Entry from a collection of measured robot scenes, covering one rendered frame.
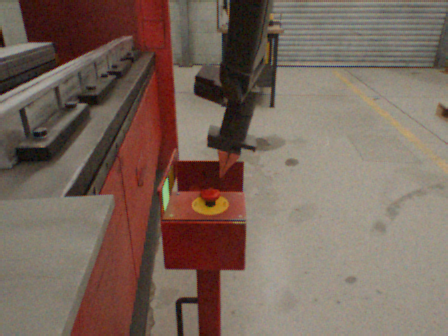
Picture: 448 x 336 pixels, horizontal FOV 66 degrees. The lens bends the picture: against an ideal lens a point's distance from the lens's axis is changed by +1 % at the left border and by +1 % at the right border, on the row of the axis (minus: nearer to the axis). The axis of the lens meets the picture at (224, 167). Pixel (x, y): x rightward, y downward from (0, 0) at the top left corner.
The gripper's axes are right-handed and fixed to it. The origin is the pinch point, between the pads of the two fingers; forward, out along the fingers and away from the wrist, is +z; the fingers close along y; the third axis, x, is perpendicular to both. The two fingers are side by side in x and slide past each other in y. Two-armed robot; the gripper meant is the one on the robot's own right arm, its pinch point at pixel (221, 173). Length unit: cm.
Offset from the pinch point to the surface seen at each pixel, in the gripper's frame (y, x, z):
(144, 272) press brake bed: 17, -50, 82
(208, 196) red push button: 2.2, 11.3, -0.1
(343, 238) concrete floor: -80, -84, 63
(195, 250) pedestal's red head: 2.2, 15.0, 10.0
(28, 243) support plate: 15, 50, -17
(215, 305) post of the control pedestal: -6.4, 7.8, 30.6
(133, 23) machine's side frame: 63, -157, -7
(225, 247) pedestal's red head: -3.2, 15.0, 7.7
